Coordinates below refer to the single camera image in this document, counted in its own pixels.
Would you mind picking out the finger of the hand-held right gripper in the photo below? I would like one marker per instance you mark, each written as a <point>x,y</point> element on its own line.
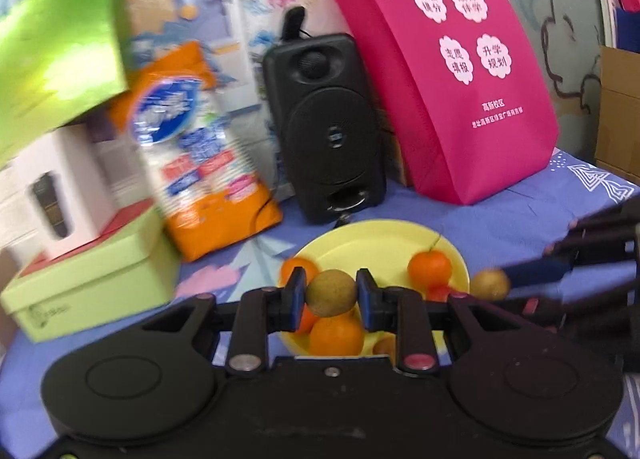
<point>537,271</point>
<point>590,314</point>

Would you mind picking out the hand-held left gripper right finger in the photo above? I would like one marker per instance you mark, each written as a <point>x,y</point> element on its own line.
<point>364,304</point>

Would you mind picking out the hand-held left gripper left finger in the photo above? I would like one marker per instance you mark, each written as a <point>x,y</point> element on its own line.
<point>301,299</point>

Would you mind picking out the brown kiwi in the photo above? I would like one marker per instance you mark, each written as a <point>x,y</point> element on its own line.
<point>491,284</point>
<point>331,293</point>

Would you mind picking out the large orange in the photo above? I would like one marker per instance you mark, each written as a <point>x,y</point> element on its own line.
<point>336,335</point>

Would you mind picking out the yellow plate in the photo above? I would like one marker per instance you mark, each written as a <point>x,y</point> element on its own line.
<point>370,244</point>

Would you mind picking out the orange with stem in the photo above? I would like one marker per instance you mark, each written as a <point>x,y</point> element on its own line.
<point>429,270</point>

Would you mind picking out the orange paper cup package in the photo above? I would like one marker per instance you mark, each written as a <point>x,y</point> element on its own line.
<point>200,221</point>

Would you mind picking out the brown cardboard carton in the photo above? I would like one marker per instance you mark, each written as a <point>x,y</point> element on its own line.
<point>620,114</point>

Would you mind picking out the red flat box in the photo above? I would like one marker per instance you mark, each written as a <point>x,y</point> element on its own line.
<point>125,220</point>

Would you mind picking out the black speaker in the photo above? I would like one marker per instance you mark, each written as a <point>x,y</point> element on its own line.
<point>325,104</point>

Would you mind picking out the light green lidded box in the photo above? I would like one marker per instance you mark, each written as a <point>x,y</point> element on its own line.
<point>100,284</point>

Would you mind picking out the pink fabric bag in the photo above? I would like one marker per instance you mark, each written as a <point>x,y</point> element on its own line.
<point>400,89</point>

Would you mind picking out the white cup box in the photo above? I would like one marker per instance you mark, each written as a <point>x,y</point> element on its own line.
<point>75,179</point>

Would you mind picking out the blue box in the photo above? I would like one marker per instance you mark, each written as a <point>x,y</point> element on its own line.
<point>629,29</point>

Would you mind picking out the shiny green gift box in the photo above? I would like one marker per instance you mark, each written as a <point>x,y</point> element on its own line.
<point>50,64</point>

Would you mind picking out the blue illustrated wall poster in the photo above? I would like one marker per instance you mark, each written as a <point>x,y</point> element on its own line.
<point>230,39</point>

